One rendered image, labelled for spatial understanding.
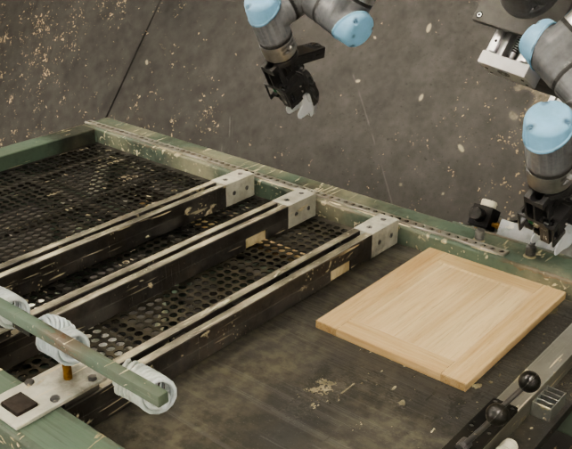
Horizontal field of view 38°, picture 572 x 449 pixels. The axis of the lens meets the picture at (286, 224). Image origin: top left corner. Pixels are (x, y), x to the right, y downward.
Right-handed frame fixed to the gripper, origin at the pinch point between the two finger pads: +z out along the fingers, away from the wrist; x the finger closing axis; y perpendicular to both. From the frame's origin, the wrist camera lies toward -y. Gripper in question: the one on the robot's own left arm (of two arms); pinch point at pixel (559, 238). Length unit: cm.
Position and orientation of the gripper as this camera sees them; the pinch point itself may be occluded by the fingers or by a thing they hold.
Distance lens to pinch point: 162.7
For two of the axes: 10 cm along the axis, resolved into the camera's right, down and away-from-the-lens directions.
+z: 2.7, 5.8, 7.7
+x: 7.0, 4.3, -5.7
